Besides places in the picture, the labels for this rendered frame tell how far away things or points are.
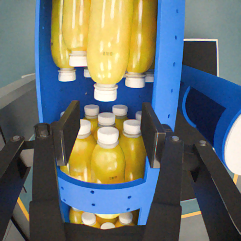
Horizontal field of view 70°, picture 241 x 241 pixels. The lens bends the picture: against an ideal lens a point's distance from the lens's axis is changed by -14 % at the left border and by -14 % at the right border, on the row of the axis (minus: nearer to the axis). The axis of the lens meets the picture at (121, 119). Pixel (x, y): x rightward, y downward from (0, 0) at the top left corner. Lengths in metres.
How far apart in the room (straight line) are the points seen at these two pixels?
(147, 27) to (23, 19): 1.39
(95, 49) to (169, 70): 0.12
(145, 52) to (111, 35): 0.08
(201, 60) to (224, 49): 0.35
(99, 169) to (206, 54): 1.27
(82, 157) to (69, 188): 0.08
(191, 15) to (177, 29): 1.31
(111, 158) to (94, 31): 0.22
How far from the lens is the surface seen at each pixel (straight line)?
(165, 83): 0.30
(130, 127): 0.40
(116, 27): 0.30
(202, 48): 1.48
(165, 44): 0.29
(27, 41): 1.63
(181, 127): 1.56
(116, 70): 0.31
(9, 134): 0.84
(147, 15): 0.36
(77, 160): 0.41
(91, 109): 0.49
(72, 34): 0.35
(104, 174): 0.37
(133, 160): 0.41
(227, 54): 1.77
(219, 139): 0.65
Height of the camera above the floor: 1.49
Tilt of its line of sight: 68 degrees down
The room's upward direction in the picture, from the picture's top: 173 degrees clockwise
